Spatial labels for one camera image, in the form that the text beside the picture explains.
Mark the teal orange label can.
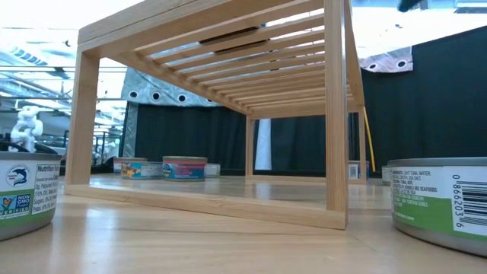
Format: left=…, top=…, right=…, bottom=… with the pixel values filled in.
left=120, top=161, right=164, bottom=180

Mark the wooden slatted shelf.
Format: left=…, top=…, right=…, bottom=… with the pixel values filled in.
left=64, top=0, right=368, bottom=231

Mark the black curtain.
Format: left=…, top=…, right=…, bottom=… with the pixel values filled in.
left=133, top=103, right=248, bottom=177
left=269, top=113, right=353, bottom=177
left=361, top=24, right=487, bottom=178

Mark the pink salmon pull-tab can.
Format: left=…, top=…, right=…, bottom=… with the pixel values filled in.
left=113, top=157, right=148, bottom=174
left=348, top=160, right=370, bottom=180
left=162, top=155, right=208, bottom=182

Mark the white hanging cloth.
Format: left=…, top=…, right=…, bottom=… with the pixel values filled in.
left=253, top=118, right=273, bottom=171

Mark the black round device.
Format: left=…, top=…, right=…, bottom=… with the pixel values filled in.
left=33, top=142, right=60, bottom=155

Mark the white robot figure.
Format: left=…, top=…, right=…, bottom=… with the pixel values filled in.
left=9, top=105, right=45, bottom=153

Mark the yellow cable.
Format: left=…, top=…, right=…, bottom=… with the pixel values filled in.
left=363, top=106, right=377, bottom=173

